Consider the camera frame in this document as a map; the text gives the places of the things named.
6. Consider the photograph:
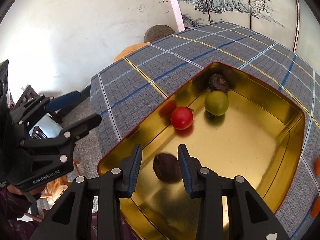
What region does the dark wrinkled passion fruit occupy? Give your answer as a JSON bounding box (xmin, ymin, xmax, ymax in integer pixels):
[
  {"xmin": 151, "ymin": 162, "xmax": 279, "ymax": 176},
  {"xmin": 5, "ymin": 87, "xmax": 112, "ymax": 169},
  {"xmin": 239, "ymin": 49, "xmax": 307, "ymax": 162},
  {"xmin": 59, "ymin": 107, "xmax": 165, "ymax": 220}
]
[
  {"xmin": 153, "ymin": 153, "xmax": 181, "ymax": 182},
  {"xmin": 208, "ymin": 73, "xmax": 230, "ymax": 94}
]

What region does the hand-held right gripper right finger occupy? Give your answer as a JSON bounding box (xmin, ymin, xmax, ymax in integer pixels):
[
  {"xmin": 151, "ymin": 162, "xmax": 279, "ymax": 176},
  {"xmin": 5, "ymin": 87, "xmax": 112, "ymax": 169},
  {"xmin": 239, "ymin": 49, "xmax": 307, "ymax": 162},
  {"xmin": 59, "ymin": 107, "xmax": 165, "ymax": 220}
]
[{"xmin": 177, "ymin": 144, "xmax": 292, "ymax": 240}]

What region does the golden metal tin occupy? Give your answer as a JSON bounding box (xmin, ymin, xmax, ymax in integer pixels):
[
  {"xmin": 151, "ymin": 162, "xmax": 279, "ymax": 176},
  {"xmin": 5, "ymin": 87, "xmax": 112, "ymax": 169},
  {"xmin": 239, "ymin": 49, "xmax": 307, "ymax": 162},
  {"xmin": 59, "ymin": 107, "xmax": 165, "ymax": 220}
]
[{"xmin": 97, "ymin": 62, "xmax": 306, "ymax": 240}]

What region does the round grey millstone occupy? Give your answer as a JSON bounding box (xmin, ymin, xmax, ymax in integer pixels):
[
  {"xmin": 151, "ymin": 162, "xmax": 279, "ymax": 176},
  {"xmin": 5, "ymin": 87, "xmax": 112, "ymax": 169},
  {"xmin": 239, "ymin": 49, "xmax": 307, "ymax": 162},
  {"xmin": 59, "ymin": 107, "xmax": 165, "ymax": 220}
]
[{"xmin": 144, "ymin": 24, "xmax": 176, "ymax": 43}]

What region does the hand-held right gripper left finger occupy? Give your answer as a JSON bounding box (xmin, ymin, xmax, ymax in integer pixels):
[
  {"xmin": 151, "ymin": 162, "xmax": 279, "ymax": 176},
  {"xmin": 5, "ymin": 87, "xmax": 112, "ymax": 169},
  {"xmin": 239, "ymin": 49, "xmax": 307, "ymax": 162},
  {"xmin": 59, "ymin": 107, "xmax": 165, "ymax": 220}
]
[{"xmin": 30, "ymin": 144, "xmax": 143, "ymax": 240}]

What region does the grey plaid tablecloth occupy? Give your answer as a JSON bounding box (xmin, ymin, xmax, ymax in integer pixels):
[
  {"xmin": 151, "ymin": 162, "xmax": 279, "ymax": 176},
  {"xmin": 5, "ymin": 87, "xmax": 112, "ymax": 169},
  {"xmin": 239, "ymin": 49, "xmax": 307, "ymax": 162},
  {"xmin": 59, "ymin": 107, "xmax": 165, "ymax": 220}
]
[{"xmin": 89, "ymin": 21, "xmax": 320, "ymax": 240}]

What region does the orange plastic stool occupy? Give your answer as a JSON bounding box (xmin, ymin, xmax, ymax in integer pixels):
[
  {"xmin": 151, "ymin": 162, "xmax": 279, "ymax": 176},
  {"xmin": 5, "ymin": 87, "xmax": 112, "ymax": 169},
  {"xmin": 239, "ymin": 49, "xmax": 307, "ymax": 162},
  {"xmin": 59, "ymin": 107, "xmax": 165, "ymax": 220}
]
[{"xmin": 112, "ymin": 42, "xmax": 152, "ymax": 63}]

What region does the light wooden stool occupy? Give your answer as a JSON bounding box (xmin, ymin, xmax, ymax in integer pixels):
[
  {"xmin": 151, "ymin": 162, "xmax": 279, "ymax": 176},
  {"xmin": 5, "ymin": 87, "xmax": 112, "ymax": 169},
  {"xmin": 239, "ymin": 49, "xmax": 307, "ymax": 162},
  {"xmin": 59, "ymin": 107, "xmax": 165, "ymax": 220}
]
[{"xmin": 40, "ymin": 159, "xmax": 81, "ymax": 205}]

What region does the purple patterned clothing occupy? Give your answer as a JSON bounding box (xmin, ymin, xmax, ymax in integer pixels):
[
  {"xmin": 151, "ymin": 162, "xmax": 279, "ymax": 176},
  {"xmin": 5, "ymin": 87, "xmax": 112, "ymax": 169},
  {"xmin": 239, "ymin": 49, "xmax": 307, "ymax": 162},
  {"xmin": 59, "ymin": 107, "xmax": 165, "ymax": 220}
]
[{"xmin": 0, "ymin": 184, "xmax": 100, "ymax": 240}]

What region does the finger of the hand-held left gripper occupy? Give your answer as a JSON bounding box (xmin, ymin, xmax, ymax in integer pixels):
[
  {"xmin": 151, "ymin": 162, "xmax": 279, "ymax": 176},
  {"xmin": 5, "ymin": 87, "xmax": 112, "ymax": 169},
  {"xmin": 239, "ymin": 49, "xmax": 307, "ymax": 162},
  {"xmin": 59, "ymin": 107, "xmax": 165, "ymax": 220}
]
[
  {"xmin": 10, "ymin": 91, "xmax": 82, "ymax": 128},
  {"xmin": 19, "ymin": 113, "xmax": 102, "ymax": 163}
]

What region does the dark wooden chair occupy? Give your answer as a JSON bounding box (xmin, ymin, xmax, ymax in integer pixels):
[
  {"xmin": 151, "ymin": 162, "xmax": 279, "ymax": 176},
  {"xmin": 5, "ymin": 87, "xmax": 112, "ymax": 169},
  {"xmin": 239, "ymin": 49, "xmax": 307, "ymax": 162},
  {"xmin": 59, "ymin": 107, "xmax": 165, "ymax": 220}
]
[{"xmin": 10, "ymin": 84, "xmax": 64, "ymax": 140}]

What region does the green round fruit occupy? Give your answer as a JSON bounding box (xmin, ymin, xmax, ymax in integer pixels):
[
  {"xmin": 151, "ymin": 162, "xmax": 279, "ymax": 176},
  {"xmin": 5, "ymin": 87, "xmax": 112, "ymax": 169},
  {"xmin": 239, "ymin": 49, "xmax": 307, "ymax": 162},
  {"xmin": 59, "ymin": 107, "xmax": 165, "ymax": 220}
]
[{"xmin": 204, "ymin": 91, "xmax": 229, "ymax": 116}]

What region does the red tomato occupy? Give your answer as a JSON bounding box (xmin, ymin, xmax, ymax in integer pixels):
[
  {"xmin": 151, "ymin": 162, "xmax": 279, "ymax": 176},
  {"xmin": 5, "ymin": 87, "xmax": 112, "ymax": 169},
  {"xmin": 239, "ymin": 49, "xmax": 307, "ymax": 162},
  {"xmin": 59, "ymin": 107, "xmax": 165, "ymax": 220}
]
[{"xmin": 170, "ymin": 106, "xmax": 194, "ymax": 130}]

